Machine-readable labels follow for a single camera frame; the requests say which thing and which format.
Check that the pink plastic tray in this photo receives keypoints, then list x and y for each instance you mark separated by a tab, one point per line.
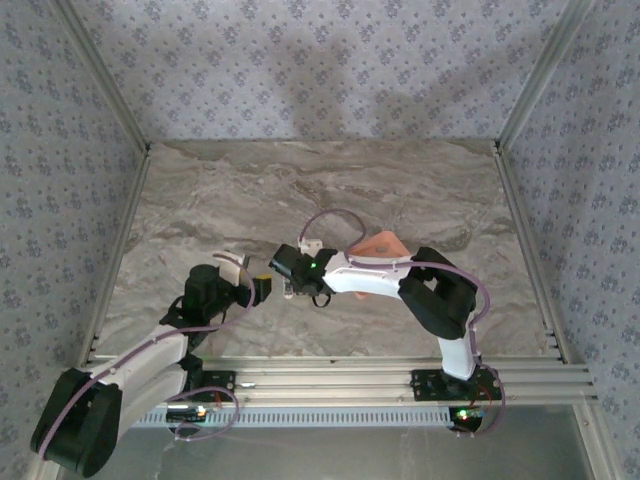
370	245

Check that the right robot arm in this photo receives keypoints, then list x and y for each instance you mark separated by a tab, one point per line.
365	277

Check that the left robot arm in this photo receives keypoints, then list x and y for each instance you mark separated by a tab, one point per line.
145	360

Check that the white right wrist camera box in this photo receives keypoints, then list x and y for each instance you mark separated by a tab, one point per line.
310	245

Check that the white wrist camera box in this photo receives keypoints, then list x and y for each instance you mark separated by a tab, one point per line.
230	272
310	245

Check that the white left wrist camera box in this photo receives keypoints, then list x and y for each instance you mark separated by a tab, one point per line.
230	272

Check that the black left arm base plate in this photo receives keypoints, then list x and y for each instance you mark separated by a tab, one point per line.
220	382

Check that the aluminium side rail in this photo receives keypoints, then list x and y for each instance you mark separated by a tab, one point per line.
515	200
121	245

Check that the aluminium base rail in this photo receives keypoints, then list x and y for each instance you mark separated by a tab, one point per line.
325	380

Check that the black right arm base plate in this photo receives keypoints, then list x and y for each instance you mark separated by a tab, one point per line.
427	385

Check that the aluminium lower frame post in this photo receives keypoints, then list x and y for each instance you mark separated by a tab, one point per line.
597	450
40	472

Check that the aluminium corner post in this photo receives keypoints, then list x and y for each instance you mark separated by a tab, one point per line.
104	75
540	75

